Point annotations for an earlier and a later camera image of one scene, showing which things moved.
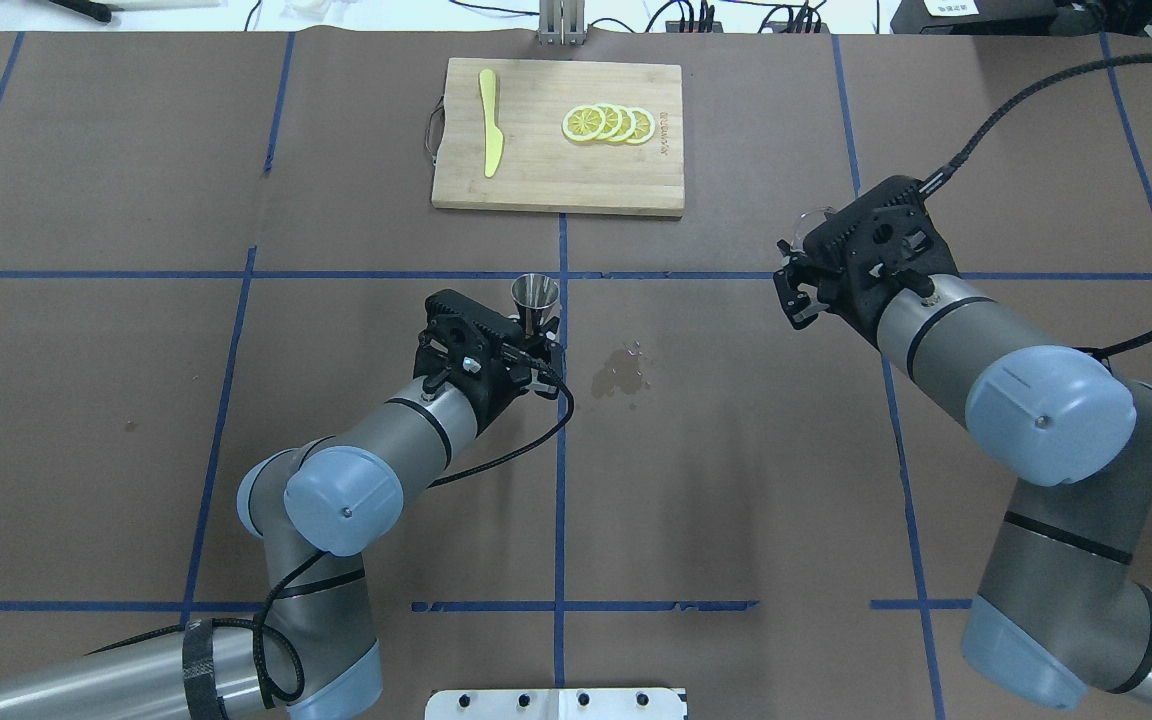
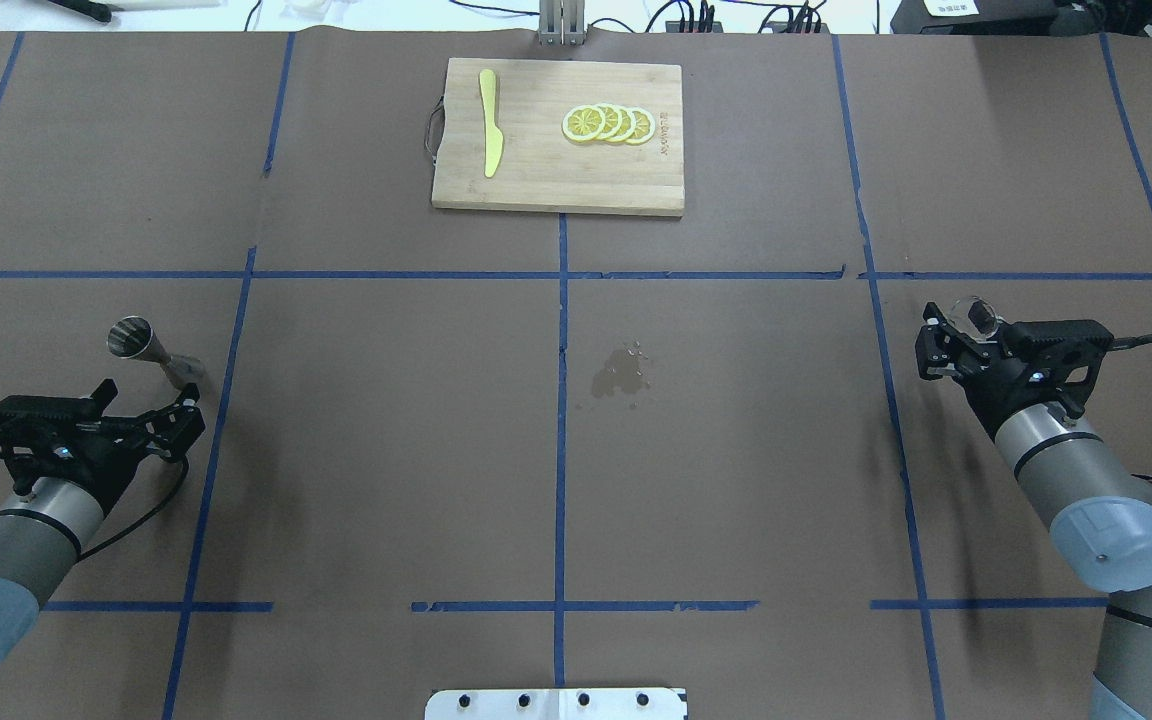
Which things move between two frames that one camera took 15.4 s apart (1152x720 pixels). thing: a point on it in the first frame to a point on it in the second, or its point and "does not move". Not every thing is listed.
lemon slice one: x=584 y=123 does not move
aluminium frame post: x=561 y=23 does not move
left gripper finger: x=543 y=340 to x=104 y=394
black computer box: x=974 y=17 does not move
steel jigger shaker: x=531 y=293 to x=133 y=337
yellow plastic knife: x=494 y=139 does not move
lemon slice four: x=644 y=126 does not move
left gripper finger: x=545 y=374 to x=170 y=431
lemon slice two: x=613 y=119 does not move
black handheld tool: x=88 y=8 does not move
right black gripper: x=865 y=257 to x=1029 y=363
